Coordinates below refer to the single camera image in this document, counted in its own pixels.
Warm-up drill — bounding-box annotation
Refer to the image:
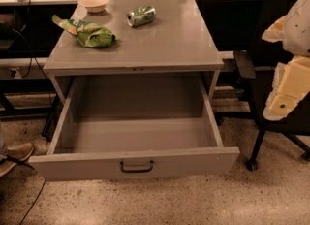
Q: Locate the beige bowl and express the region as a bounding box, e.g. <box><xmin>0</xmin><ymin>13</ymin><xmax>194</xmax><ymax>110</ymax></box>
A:
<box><xmin>78</xmin><ymin>0</ymin><xmax>109</xmax><ymax>13</ymax></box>

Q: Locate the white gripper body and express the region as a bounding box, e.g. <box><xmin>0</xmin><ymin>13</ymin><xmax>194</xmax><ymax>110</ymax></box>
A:
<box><xmin>283</xmin><ymin>0</ymin><xmax>310</xmax><ymax>56</ymax></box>

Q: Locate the black hanging cable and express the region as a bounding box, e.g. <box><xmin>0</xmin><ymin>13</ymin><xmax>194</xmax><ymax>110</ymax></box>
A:
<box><xmin>11</xmin><ymin>0</ymin><xmax>54</xmax><ymax>107</ymax></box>

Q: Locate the green chip bag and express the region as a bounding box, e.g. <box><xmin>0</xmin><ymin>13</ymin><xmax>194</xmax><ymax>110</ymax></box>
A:
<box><xmin>52</xmin><ymin>15</ymin><xmax>117</xmax><ymax>48</ymax></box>

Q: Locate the wall power outlet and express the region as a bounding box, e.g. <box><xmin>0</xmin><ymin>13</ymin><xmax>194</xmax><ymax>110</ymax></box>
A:
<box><xmin>10</xmin><ymin>67</ymin><xmax>22</xmax><ymax>79</ymax></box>

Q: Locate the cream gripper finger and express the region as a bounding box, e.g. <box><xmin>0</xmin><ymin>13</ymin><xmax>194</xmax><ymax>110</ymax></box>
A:
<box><xmin>263</xmin><ymin>56</ymin><xmax>310</xmax><ymax>121</ymax></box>
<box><xmin>262</xmin><ymin>16</ymin><xmax>287</xmax><ymax>43</ymax></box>

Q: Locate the grey drawer cabinet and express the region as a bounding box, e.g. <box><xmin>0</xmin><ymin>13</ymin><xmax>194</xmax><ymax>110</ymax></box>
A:
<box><xmin>44</xmin><ymin>0</ymin><xmax>223</xmax><ymax>99</ymax></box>

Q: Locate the tan shoe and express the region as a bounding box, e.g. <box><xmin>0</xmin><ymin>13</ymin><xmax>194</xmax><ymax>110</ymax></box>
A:
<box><xmin>0</xmin><ymin>142</ymin><xmax>34</xmax><ymax>177</ymax></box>

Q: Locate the black top drawer handle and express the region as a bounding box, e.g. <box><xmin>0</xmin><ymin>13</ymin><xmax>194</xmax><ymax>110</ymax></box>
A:
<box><xmin>119</xmin><ymin>160</ymin><xmax>154</xmax><ymax>174</ymax></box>

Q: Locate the grey top drawer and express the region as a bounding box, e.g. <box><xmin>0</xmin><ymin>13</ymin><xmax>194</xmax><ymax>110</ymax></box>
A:
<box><xmin>29</xmin><ymin>73</ymin><xmax>239</xmax><ymax>181</ymax></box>

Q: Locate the green soda can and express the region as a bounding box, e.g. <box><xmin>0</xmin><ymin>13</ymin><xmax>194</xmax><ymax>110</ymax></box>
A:
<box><xmin>127</xmin><ymin>5</ymin><xmax>156</xmax><ymax>27</ymax></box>

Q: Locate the black floor cable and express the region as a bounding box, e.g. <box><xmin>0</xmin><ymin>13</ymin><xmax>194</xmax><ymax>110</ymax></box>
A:
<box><xmin>0</xmin><ymin>155</ymin><xmax>47</xmax><ymax>225</ymax></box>

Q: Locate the black office chair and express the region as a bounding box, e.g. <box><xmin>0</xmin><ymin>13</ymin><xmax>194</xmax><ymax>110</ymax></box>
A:
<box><xmin>234</xmin><ymin>0</ymin><xmax>310</xmax><ymax>171</ymax></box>

